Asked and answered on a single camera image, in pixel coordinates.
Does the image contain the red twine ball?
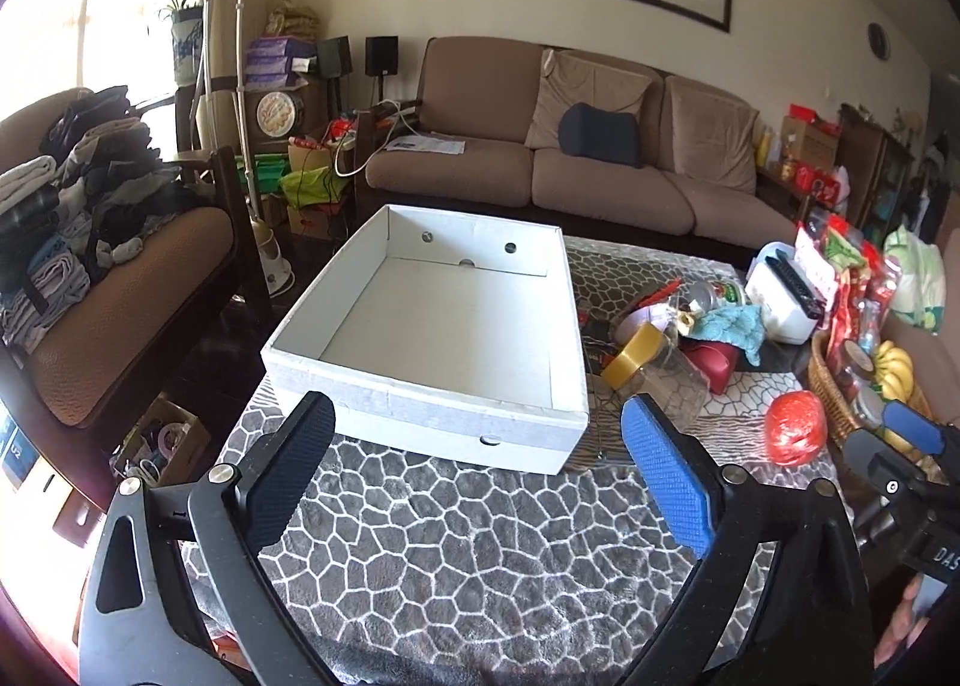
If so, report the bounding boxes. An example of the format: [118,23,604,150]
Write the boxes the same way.
[763,390,828,466]

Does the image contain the teal knitted towel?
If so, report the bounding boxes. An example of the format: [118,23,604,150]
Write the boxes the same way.
[688,304,765,367]

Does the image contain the clear jar yellow lid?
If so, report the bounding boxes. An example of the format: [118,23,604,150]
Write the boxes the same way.
[601,323,709,427]

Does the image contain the cardboard box of clutter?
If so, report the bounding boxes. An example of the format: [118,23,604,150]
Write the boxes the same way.
[110,397,210,486]

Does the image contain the bananas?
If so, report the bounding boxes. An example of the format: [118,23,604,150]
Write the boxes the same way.
[874,340,914,403]

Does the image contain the wicker basket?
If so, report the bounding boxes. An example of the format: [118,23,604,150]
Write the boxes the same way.
[807,330,887,447]

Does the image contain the brown armchair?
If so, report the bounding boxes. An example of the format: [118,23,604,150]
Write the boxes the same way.
[2,96,270,509]

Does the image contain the red pouch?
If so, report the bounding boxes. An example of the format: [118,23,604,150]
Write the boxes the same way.
[680,340,740,395]

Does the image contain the white cardboard box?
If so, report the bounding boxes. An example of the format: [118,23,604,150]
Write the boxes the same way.
[262,205,589,475]

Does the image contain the pile of folded clothes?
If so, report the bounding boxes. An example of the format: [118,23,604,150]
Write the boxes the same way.
[2,85,215,354]

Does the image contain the green bag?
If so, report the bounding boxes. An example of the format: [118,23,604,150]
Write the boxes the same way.
[278,166,348,209]

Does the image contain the round tin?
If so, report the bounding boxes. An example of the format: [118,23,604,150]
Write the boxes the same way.
[256,91,301,138]

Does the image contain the papers on sofa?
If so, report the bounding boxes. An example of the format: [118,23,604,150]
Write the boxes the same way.
[386,135,467,156]

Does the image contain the brown sofa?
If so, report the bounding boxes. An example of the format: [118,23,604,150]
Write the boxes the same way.
[358,36,796,262]

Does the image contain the dark blue cushion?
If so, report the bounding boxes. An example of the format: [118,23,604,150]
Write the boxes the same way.
[556,103,641,167]

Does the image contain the black speaker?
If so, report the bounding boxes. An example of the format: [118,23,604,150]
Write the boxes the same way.
[364,36,400,78]

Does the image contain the white appliance with black handle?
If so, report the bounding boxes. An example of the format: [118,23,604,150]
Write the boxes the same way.
[745,242,825,346]

